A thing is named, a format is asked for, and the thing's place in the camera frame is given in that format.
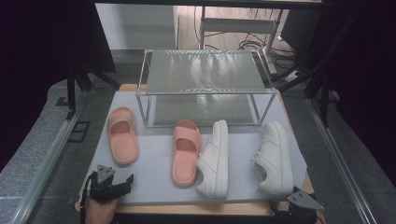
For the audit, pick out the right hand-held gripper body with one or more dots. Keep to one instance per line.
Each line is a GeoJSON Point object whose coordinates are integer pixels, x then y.
{"type": "Point", "coordinates": [300, 207]}

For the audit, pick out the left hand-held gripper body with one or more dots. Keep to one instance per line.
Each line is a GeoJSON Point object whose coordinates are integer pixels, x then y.
{"type": "Point", "coordinates": [104, 189]}

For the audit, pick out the white sneaker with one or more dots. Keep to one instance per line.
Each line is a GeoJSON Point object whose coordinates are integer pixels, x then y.
{"type": "Point", "coordinates": [214, 161]}
{"type": "Point", "coordinates": [275, 158]}

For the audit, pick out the pink slide slipper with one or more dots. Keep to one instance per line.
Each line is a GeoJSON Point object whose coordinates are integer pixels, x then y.
{"type": "Point", "coordinates": [123, 137]}
{"type": "Point", "coordinates": [186, 154]}

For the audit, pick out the two-tier metal shoe rack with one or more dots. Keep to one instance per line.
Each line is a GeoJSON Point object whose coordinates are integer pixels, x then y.
{"type": "Point", "coordinates": [205, 73]}

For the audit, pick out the person's left hand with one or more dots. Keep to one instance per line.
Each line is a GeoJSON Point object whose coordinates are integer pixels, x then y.
{"type": "Point", "coordinates": [100, 213]}

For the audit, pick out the person's right hand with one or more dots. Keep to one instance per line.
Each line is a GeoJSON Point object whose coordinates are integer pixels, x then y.
{"type": "Point", "coordinates": [321, 220]}

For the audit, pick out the grey foam mat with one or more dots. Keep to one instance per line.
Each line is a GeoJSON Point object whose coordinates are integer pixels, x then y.
{"type": "Point", "coordinates": [155, 174]}

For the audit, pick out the black tripod stand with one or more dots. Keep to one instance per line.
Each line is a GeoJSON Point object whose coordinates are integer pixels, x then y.
{"type": "Point", "coordinates": [81, 82]}

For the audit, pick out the black metal stand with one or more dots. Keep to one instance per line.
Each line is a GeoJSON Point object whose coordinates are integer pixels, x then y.
{"type": "Point", "coordinates": [323, 81]}

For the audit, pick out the white power strip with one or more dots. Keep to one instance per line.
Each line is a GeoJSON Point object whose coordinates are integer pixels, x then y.
{"type": "Point", "coordinates": [292, 76]}

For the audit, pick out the white cabinet panel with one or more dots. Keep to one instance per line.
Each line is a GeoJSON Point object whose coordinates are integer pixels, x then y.
{"type": "Point", "coordinates": [137, 26]}

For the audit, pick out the black computer case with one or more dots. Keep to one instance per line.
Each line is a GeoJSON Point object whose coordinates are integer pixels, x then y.
{"type": "Point", "coordinates": [300, 29]}

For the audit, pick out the aluminium floor rail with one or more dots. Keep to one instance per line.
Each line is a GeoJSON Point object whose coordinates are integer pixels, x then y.
{"type": "Point", "coordinates": [46, 168]}
{"type": "Point", "coordinates": [339, 161]}

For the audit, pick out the white metal desk frame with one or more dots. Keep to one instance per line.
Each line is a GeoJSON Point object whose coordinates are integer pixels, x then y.
{"type": "Point", "coordinates": [236, 25]}

